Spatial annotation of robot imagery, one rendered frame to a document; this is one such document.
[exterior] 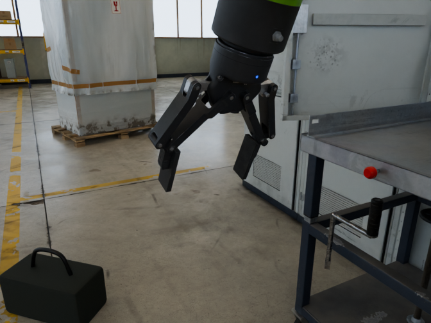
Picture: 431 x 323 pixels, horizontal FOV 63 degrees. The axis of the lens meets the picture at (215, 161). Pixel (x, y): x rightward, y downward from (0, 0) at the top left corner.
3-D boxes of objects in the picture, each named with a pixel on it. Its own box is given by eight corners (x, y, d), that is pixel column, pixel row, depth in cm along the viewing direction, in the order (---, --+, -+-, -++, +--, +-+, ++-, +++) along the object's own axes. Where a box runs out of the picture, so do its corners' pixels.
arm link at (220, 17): (258, 0, 34) (322, 13, 39) (201, -29, 41) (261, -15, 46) (240, 61, 37) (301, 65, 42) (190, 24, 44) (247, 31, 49)
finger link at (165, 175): (180, 151, 46) (176, 152, 46) (170, 191, 50) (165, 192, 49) (171, 139, 48) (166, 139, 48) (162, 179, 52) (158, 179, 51)
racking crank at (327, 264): (321, 266, 113) (330, 181, 104) (328, 264, 115) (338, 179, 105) (362, 298, 99) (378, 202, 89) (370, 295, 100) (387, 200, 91)
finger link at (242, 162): (245, 133, 55) (249, 133, 55) (232, 169, 59) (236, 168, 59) (256, 144, 53) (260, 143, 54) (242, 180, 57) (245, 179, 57)
